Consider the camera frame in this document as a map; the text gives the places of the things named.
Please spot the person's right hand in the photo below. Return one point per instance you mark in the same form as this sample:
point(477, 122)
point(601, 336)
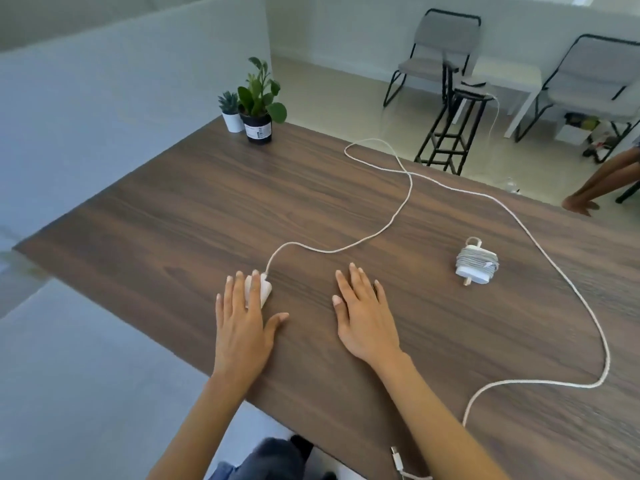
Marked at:
point(367, 324)

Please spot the person's left hand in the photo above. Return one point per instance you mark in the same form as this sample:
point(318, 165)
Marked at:
point(240, 339)

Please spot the white charger adapter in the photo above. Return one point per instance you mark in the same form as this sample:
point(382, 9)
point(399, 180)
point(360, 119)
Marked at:
point(472, 274)
point(266, 293)

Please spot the person's right forearm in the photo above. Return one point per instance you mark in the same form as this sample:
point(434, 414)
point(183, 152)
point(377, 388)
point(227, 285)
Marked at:
point(435, 429)

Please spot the person's left forearm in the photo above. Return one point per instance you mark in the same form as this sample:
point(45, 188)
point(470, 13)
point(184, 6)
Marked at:
point(200, 434)

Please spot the blue jeans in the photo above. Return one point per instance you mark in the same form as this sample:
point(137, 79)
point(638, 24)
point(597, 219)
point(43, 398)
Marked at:
point(270, 459)

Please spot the white power strip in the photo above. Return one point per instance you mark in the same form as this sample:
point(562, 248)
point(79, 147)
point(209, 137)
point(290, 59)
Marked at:
point(512, 187)

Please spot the green plant in black pot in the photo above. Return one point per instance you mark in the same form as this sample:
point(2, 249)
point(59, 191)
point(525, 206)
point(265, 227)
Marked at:
point(259, 129)

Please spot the succulent in white pot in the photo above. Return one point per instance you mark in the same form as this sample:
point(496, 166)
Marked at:
point(232, 122)

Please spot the black bar stool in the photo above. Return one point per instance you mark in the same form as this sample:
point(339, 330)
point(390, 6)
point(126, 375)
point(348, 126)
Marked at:
point(472, 94)

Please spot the dark flat device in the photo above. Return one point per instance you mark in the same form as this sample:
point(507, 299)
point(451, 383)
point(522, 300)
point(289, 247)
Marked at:
point(472, 84)

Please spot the small white box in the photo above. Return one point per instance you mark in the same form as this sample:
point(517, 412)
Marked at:
point(570, 134)

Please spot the white side table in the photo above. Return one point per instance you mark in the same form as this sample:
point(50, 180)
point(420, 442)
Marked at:
point(505, 74)

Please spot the grey folding chair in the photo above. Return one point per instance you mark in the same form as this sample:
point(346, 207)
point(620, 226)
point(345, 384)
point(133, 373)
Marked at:
point(445, 32)
point(595, 59)

